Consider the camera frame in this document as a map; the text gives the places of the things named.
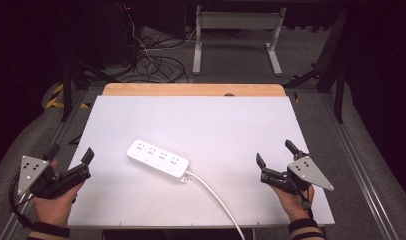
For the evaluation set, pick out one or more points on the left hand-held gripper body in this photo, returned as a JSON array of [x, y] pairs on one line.
[[59, 181]]

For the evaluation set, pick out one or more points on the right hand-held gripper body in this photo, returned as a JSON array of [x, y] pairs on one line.
[[307, 171]]

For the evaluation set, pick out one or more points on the person's right hand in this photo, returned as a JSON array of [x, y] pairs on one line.
[[296, 205]]

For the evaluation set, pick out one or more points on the yellow black hazard tape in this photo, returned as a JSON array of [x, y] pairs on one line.
[[56, 100]]

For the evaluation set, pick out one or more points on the white power strip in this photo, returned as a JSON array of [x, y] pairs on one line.
[[157, 160]]

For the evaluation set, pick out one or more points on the white board sheet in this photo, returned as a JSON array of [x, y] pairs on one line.
[[197, 126]]

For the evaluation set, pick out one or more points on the black tripod stand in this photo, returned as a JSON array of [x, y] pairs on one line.
[[71, 80]]

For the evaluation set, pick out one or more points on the black metal stand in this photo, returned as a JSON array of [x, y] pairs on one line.
[[331, 66]]

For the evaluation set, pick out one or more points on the grey metal floor rail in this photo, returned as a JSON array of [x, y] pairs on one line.
[[361, 173], [34, 186]]

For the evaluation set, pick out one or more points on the white metal stand frame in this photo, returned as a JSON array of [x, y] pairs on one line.
[[237, 21]]

